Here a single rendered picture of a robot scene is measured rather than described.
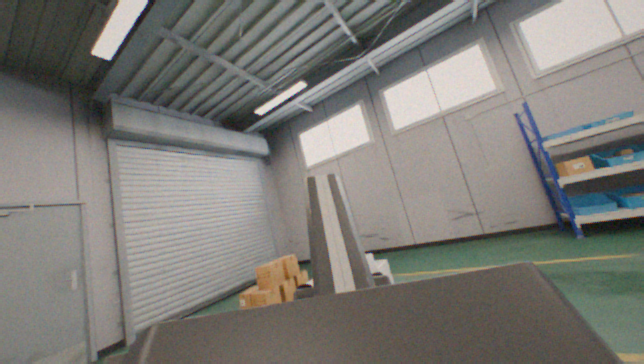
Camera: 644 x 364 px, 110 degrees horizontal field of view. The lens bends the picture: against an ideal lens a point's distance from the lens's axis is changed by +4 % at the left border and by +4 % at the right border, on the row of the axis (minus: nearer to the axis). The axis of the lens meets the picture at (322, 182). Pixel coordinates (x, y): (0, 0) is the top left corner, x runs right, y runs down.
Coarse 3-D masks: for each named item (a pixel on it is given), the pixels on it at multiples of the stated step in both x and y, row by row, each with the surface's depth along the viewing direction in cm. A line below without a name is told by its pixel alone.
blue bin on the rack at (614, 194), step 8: (600, 192) 313; (608, 192) 297; (616, 192) 308; (624, 192) 304; (632, 192) 301; (616, 200) 290; (624, 200) 276; (632, 200) 270; (640, 200) 267; (632, 208) 271
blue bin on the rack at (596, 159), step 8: (632, 144) 289; (600, 152) 318; (608, 152) 314; (640, 152) 269; (592, 160) 311; (600, 160) 295; (608, 160) 283; (616, 160) 279; (624, 160) 276; (632, 160) 273; (640, 160) 271
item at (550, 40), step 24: (576, 0) 345; (600, 0) 333; (624, 0) 321; (528, 24) 373; (552, 24) 359; (576, 24) 345; (600, 24) 332; (624, 24) 321; (528, 48) 374; (552, 48) 358; (576, 48) 344; (600, 48) 332
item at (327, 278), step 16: (320, 176) 11; (304, 192) 10; (320, 192) 10; (320, 208) 9; (320, 224) 8; (320, 240) 8; (320, 256) 7; (336, 256) 7; (320, 272) 7; (336, 272) 7; (304, 288) 7; (320, 288) 6; (336, 288) 6
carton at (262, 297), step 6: (276, 288) 304; (252, 294) 301; (258, 294) 295; (264, 294) 289; (270, 294) 294; (276, 294) 302; (252, 300) 301; (258, 300) 295; (264, 300) 289; (270, 300) 291; (276, 300) 299
